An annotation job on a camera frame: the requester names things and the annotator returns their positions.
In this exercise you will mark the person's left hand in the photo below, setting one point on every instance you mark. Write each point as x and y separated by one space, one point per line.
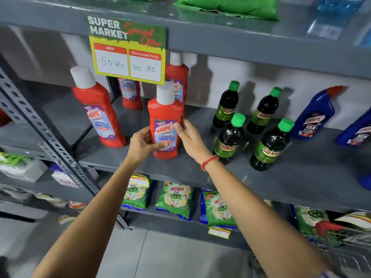
140 147

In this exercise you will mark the person's right hand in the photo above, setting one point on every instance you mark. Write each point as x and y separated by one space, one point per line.
192 143

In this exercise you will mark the person's right thumb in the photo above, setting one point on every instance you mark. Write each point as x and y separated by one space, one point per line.
179 130

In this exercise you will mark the person's left thumb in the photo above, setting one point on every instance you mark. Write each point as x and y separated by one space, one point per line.
161 146

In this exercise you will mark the red cleaner bottle white cap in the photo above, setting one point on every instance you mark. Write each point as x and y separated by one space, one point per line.
98 112
163 112
130 94
177 75

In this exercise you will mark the person's right forearm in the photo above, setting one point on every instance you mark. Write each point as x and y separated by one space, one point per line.
260 222

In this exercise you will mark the person's left forearm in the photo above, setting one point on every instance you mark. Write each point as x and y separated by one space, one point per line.
87 222

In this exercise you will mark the black bottle green cap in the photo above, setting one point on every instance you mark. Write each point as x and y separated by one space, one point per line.
271 147
229 140
264 112
227 107

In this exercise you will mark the green detergent packet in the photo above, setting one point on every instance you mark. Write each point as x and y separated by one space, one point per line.
308 220
175 199
218 212
136 193

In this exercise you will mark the green yellow price sign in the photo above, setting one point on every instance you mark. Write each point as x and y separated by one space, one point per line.
127 49

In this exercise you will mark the white box red print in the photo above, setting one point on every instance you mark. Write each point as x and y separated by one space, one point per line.
63 178

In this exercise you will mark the small yellow price tag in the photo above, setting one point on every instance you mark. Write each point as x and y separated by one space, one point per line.
219 232

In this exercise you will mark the grey side shelving rack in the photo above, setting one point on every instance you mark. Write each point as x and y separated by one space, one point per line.
43 185

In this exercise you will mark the grey metal shelving rack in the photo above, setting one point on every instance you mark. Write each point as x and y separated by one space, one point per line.
304 176

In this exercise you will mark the large green packet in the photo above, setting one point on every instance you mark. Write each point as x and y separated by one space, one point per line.
232 7

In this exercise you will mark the blue cleaner bottle red cap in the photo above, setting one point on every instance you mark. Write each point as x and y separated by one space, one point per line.
314 115
358 131

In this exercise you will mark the white green packet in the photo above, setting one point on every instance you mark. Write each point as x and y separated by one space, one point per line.
21 167

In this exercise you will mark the clear blue liquid bottle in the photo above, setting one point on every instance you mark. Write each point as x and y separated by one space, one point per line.
333 17

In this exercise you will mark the white yellow packet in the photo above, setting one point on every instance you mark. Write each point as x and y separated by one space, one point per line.
355 220

